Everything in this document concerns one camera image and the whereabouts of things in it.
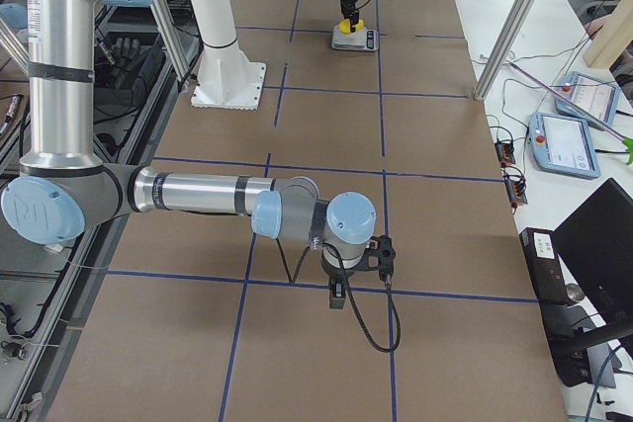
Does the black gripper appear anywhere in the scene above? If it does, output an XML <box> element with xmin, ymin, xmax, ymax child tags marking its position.
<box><xmin>339</xmin><ymin>0</ymin><xmax>359</xmax><ymax>33</ymax></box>
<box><xmin>321</xmin><ymin>263</ymin><xmax>354</xmax><ymax>309</ymax></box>

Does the yellow mango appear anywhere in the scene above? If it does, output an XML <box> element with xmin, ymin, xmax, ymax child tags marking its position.
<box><xmin>335</xmin><ymin>19</ymin><xmax>365</xmax><ymax>35</ymax></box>

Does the silver kitchen scale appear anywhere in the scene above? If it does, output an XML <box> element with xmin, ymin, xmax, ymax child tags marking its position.
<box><xmin>331</xmin><ymin>26</ymin><xmax>380</xmax><ymax>52</ymax></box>

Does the black mini computer box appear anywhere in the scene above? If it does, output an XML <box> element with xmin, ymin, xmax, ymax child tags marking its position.
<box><xmin>519</xmin><ymin>227</ymin><xmax>586</xmax><ymax>305</ymax></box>

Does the orange black connector module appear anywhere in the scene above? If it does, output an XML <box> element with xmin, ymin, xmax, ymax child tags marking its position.
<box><xmin>495</xmin><ymin>140</ymin><xmax>515</xmax><ymax>168</ymax></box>

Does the near teach pendant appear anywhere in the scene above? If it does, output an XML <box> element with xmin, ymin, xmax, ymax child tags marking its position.
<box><xmin>528</xmin><ymin>112</ymin><xmax>601</xmax><ymax>179</ymax></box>

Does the teach pendant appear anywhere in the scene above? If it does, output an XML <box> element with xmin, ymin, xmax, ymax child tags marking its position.
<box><xmin>528</xmin><ymin>112</ymin><xmax>601</xmax><ymax>179</ymax></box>
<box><xmin>554</xmin><ymin>71</ymin><xmax>621</xmax><ymax>125</ymax></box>

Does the far teach pendant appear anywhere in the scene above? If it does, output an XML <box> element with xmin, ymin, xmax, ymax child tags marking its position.
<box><xmin>554</xmin><ymin>71</ymin><xmax>621</xmax><ymax>125</ymax></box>

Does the black monitor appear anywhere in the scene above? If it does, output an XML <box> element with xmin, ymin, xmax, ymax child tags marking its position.
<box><xmin>553</xmin><ymin>178</ymin><xmax>632</xmax><ymax>324</ymax></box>

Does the wooden beam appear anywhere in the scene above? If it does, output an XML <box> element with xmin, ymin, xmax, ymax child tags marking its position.
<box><xmin>582</xmin><ymin>0</ymin><xmax>633</xmax><ymax>70</ymax></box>

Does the pink rod with green tip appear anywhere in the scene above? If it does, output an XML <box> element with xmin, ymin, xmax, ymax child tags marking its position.
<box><xmin>507</xmin><ymin>61</ymin><xmax>633</xmax><ymax>165</ymax></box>

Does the black camera cable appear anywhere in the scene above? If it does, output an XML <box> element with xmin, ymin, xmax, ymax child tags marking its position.
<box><xmin>276</xmin><ymin>238</ymin><xmax>403</xmax><ymax>355</ymax></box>

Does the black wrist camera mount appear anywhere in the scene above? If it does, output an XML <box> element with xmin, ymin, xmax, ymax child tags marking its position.
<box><xmin>354</xmin><ymin>235</ymin><xmax>396</xmax><ymax>290</ymax></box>

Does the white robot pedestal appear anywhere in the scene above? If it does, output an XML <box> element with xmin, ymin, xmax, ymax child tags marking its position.
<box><xmin>191</xmin><ymin>0</ymin><xmax>266</xmax><ymax>111</ymax></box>

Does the aluminium frame post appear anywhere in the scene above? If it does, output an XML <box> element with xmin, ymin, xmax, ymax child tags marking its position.
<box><xmin>474</xmin><ymin>0</ymin><xmax>535</xmax><ymax>101</ymax></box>

